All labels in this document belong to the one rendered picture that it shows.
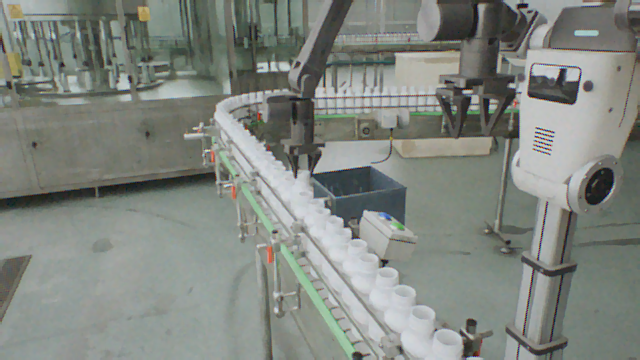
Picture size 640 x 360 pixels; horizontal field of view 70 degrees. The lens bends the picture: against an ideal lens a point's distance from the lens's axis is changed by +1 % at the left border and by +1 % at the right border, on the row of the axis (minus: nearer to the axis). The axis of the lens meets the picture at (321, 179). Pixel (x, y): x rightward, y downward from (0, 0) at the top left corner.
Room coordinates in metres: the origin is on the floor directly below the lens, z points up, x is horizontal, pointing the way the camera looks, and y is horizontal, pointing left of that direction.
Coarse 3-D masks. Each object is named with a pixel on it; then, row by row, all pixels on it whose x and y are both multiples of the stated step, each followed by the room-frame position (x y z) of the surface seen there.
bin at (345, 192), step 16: (320, 176) 1.86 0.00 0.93; (336, 176) 1.89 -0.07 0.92; (352, 176) 1.92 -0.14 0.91; (368, 176) 1.95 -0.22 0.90; (384, 176) 1.83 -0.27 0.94; (320, 192) 1.71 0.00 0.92; (336, 192) 1.89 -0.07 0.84; (352, 192) 1.92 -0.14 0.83; (368, 192) 1.61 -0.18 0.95; (384, 192) 1.63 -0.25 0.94; (400, 192) 1.66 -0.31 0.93; (336, 208) 1.56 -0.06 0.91; (352, 208) 1.59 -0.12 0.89; (368, 208) 1.61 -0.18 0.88; (384, 208) 1.64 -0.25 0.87; (400, 208) 1.66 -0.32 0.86
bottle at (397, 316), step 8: (400, 288) 0.63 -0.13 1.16; (408, 288) 0.63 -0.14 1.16; (392, 296) 0.62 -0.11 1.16; (400, 296) 0.63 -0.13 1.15; (408, 296) 0.63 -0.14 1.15; (392, 304) 0.61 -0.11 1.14; (400, 304) 0.60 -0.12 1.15; (408, 304) 0.60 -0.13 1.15; (392, 312) 0.61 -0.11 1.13; (400, 312) 0.60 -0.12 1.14; (408, 312) 0.60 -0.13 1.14; (392, 320) 0.60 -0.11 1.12; (400, 320) 0.60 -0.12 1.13; (408, 320) 0.59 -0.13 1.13; (392, 328) 0.60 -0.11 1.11; (400, 328) 0.59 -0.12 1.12; (400, 336) 0.59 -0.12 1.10
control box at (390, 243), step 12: (372, 216) 1.00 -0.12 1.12; (360, 228) 1.03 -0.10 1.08; (372, 228) 0.98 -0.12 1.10; (384, 228) 0.94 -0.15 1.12; (396, 228) 0.95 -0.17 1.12; (372, 240) 0.96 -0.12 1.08; (384, 240) 0.92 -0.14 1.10; (396, 240) 0.92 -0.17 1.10; (408, 240) 0.93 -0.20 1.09; (384, 252) 0.91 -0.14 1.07; (396, 252) 0.92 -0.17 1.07; (408, 252) 0.93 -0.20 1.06; (384, 264) 0.95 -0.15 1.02
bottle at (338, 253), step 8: (336, 232) 0.84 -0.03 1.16; (344, 232) 0.85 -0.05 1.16; (336, 240) 0.82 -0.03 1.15; (344, 240) 0.82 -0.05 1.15; (336, 248) 0.82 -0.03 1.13; (344, 248) 0.82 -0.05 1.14; (336, 256) 0.81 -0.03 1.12; (344, 256) 0.81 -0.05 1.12; (336, 264) 0.81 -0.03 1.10; (336, 280) 0.81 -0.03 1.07; (336, 288) 0.81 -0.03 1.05; (336, 304) 0.81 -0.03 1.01
